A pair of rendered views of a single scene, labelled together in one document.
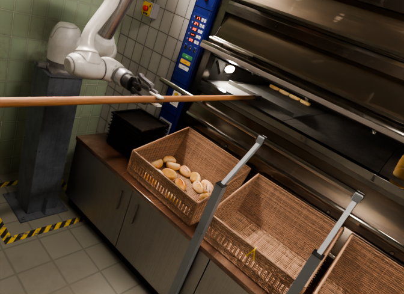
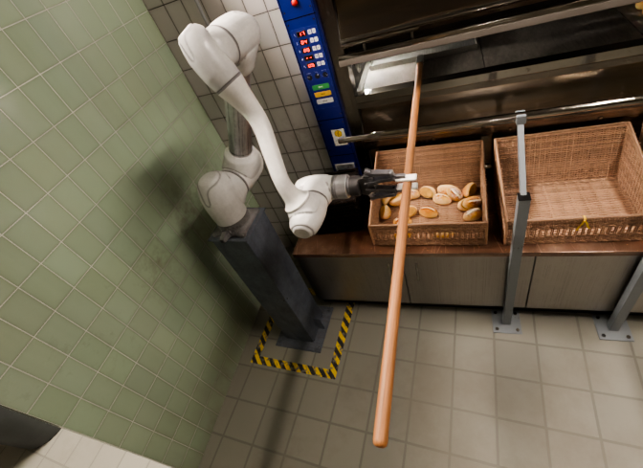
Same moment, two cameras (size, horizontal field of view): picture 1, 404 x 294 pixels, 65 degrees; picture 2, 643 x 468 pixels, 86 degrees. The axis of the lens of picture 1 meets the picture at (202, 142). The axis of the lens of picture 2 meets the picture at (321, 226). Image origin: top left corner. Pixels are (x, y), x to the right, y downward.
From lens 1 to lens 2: 83 cm
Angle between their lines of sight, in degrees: 20
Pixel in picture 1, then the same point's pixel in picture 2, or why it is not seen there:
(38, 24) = (158, 198)
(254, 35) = not seen: outside the picture
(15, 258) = (356, 382)
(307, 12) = not seen: outside the picture
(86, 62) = (315, 213)
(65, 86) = (260, 233)
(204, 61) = (343, 75)
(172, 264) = (490, 281)
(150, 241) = (452, 279)
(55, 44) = (220, 210)
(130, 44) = not seen: hidden behind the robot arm
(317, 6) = not seen: outside the picture
